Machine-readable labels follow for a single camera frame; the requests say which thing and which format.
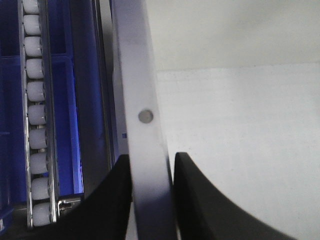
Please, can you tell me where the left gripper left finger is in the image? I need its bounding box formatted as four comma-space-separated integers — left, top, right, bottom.
30, 154, 132, 240

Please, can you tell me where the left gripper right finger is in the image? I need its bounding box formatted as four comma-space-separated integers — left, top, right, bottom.
173, 152, 291, 240

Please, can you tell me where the white plastic Totelife tote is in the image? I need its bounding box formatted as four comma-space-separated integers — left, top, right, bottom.
111, 0, 320, 240

